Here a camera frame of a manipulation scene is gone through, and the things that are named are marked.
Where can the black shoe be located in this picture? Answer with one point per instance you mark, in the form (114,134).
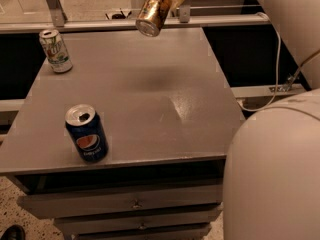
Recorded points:
(14,232)

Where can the floor power outlet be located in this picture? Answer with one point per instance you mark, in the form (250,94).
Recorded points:
(120,15)

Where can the grey drawer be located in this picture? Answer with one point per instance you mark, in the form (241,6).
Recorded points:
(139,220)
(113,200)
(181,232)

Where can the orange soda can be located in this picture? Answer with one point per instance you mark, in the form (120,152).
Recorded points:
(152,17)

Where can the metal railing frame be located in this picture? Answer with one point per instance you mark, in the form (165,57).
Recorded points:
(70,15)

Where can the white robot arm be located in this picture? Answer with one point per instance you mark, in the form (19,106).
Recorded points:
(271,188)

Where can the grey drawer cabinet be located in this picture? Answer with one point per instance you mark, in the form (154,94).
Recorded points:
(167,112)

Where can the middle grey drawer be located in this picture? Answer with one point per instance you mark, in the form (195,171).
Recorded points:
(139,220)

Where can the green white 7up can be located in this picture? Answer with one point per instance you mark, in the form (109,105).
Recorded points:
(55,50)

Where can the top grey drawer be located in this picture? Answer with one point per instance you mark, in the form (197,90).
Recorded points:
(113,200)

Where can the bottom grey drawer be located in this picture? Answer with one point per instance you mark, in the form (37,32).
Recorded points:
(181,232)

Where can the blue pepsi can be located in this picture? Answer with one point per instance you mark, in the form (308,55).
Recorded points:
(84,126)

